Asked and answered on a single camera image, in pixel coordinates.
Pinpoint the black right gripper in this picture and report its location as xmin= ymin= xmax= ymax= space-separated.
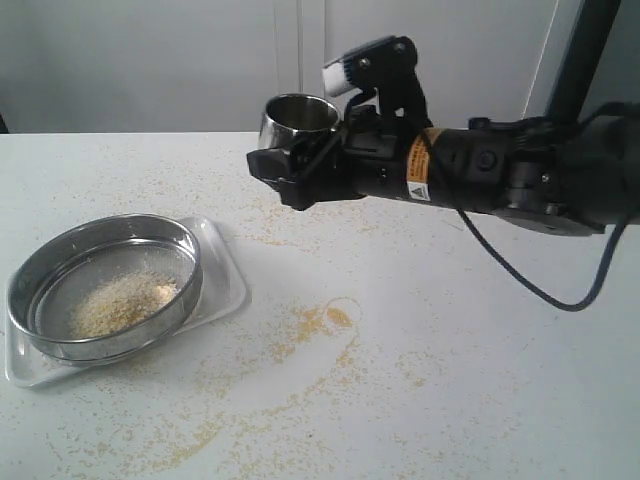
xmin=246 ymin=105 xmax=515 ymax=213

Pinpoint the stainless steel cup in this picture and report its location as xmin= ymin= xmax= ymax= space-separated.
xmin=258 ymin=93 xmax=341 ymax=150

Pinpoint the pale yellow grain pile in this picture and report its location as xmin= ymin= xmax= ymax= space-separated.
xmin=69 ymin=271 xmax=178 ymax=340

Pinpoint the round stainless steel sieve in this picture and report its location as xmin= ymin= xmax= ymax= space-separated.
xmin=6 ymin=214 xmax=204 ymax=366

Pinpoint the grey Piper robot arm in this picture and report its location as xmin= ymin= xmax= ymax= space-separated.
xmin=247 ymin=104 xmax=639 ymax=236

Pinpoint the white rectangular plastic tray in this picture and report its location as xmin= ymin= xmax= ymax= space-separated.
xmin=4 ymin=215 xmax=248 ymax=388

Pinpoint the dark blue cable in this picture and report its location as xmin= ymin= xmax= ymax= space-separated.
xmin=422 ymin=134 xmax=629 ymax=312

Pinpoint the black vertical post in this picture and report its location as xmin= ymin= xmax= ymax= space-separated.
xmin=545 ymin=0 xmax=622 ymax=122

